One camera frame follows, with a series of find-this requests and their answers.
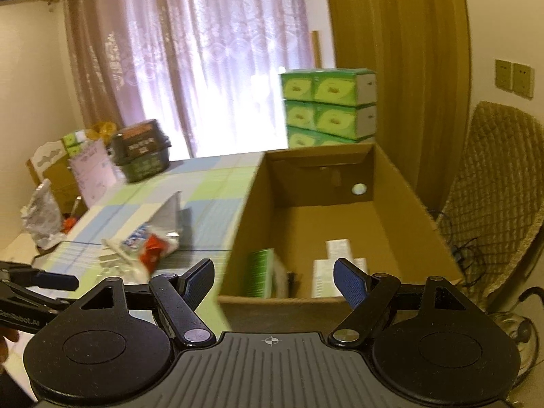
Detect long white carton box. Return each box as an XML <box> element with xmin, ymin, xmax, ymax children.
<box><xmin>310</xmin><ymin>238</ymin><xmax>369</xmax><ymax>299</ymax></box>

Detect red snack packet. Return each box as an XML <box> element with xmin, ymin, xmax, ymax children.
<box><xmin>138</xmin><ymin>233</ymin><xmax>168</xmax><ymax>274</ymax></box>

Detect white plastic spoon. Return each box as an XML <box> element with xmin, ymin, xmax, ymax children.
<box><xmin>101</xmin><ymin>239</ymin><xmax>139</xmax><ymax>264</ymax></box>

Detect green white medicine box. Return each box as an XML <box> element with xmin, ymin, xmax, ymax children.
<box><xmin>244</xmin><ymin>249</ymin><xmax>289</xmax><ymax>299</ymax></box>

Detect wire rack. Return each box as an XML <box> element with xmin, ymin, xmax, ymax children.
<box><xmin>98</xmin><ymin>251</ymin><xmax>150</xmax><ymax>285</ymax></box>

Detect person's left hand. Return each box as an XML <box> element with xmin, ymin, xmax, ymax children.
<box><xmin>0</xmin><ymin>325</ymin><xmax>20</xmax><ymax>373</ymax></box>

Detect crumpled white plastic bag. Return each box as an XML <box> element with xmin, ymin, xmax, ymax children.
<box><xmin>20</xmin><ymin>179</ymin><xmax>65</xmax><ymax>250</ymax></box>

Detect silver foil pouch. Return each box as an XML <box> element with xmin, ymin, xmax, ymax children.
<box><xmin>148</xmin><ymin>192</ymin><xmax>183</xmax><ymax>258</ymax></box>

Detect checked tablecloth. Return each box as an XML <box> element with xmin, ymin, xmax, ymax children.
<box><xmin>0</xmin><ymin>150</ymin><xmax>267</xmax><ymax>400</ymax></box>

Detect brown cardboard box left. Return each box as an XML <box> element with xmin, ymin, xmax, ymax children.
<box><xmin>26</xmin><ymin>156</ymin><xmax>87</xmax><ymax>216</ymax></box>

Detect large cardboard box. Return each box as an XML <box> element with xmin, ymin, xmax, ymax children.
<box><xmin>218</xmin><ymin>144</ymin><xmax>461</xmax><ymax>334</ymax></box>

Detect white carved chair back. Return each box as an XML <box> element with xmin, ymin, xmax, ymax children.
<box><xmin>26</xmin><ymin>140</ymin><xmax>67</xmax><ymax>185</ymax></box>

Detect pink paper envelope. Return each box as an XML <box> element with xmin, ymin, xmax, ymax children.
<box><xmin>69</xmin><ymin>139</ymin><xmax>117</xmax><ymax>208</ymax></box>

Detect small green boxes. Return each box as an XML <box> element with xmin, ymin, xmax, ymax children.
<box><xmin>62</xmin><ymin>129</ymin><xmax>90</xmax><ymax>157</ymax></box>

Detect dark instant noodle bowl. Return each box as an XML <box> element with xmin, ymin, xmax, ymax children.
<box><xmin>110</xmin><ymin>119</ymin><xmax>171</xmax><ymax>183</ymax></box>

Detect steel kettle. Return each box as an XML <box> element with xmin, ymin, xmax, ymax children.
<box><xmin>487</xmin><ymin>286</ymin><xmax>543</xmax><ymax>389</ymax></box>

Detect quilted tan chair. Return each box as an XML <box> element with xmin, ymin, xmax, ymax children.
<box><xmin>439</xmin><ymin>101</ymin><xmax>543</xmax><ymax>308</ymax></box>

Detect yellow plastic bag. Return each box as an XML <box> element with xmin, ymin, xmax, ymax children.
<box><xmin>85</xmin><ymin>122</ymin><xmax>118</xmax><ymax>145</ymax></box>

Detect stack of green tissue boxes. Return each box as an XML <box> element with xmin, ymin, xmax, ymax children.
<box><xmin>281</xmin><ymin>68</ymin><xmax>377</xmax><ymax>148</ymax></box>

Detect pink sheer curtain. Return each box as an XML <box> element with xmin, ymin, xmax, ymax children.
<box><xmin>65</xmin><ymin>0</ymin><xmax>312</xmax><ymax>158</ymax></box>

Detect brown wooden door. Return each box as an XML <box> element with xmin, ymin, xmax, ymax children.
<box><xmin>328</xmin><ymin>0</ymin><xmax>471</xmax><ymax>210</ymax></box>

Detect tangled black cables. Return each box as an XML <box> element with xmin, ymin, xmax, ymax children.
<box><xmin>429</xmin><ymin>209</ymin><xmax>481</xmax><ymax>289</ymax></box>

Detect wall power sockets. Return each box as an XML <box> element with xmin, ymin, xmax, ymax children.
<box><xmin>495</xmin><ymin>60</ymin><xmax>535</xmax><ymax>100</ymax></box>

